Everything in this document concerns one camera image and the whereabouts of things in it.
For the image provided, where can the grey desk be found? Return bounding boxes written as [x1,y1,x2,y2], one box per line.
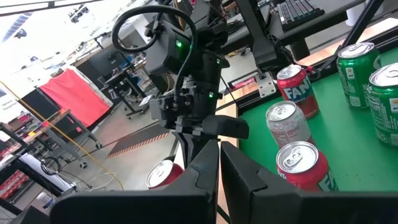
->
[217,0,368,62]

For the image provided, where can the black backlit keyboard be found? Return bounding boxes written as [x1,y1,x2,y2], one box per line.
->
[275,0,326,32]

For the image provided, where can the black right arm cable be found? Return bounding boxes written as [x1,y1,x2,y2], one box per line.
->
[111,4,199,94]

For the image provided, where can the white paper sheet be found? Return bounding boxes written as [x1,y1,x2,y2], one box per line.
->
[138,95,154,107]

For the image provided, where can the green Sprite can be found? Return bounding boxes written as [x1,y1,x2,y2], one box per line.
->
[336,42,382,109]
[366,62,398,147]

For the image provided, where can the yellow cable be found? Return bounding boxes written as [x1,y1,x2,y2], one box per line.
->
[0,80,125,191]

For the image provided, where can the black orange-striped floor mat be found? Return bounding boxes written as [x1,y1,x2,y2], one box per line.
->
[106,124,171,160]

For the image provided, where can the aluminium bracket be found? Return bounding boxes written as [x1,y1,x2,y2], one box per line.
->
[255,72,277,98]

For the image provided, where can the green table mat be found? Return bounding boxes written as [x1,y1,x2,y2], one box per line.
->
[238,46,398,192]

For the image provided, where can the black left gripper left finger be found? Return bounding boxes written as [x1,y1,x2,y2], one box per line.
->
[49,139,220,224]

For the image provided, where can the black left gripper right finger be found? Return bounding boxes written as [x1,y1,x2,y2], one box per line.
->
[220,141,398,224]

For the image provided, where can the black rolling stand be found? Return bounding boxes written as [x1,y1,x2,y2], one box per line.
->
[104,63,150,121]

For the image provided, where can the red cloth panel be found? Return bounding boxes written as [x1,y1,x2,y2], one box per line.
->
[39,67,113,128]

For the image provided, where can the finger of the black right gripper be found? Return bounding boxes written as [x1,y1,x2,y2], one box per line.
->
[172,130,189,169]
[186,133,205,169]

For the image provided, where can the silver can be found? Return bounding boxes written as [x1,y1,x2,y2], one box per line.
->
[265,100,312,149]

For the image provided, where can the grey rolling workbench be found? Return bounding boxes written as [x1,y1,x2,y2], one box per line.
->
[18,108,103,170]

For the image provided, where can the white utility cart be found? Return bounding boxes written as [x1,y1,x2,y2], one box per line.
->
[17,152,77,195]

